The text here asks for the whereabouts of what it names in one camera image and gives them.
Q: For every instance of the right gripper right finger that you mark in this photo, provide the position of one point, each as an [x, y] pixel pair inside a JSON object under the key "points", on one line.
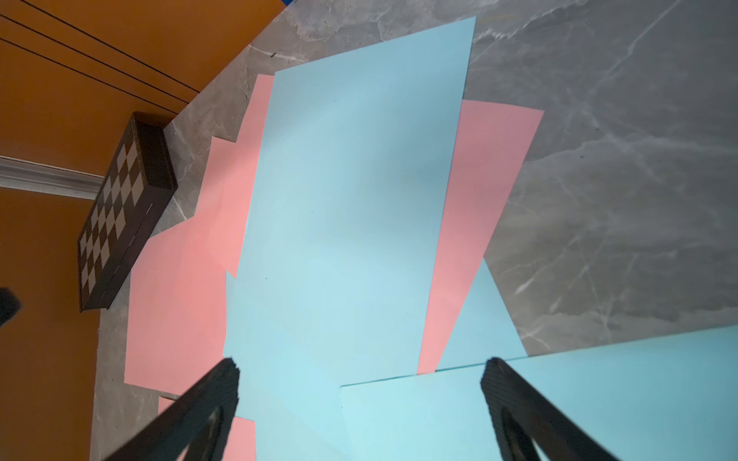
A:
{"points": [[525, 422]]}

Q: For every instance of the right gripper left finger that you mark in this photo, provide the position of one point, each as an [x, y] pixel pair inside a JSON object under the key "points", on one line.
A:
{"points": [[196, 426]]}

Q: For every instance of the light blue paper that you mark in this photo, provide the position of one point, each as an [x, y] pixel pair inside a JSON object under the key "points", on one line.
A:
{"points": [[341, 237], [665, 398], [484, 328]]}

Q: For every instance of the pink paper small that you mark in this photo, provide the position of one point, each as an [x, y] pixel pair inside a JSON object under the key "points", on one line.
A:
{"points": [[227, 188]]}

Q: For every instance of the pink paper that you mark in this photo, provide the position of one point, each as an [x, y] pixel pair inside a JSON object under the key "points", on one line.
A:
{"points": [[492, 142], [177, 310]]}

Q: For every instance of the black white checkerboard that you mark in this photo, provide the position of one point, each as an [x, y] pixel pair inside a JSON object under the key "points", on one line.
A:
{"points": [[136, 190]]}

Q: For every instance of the left aluminium corner post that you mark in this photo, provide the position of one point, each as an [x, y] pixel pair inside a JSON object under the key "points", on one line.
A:
{"points": [[48, 179]]}

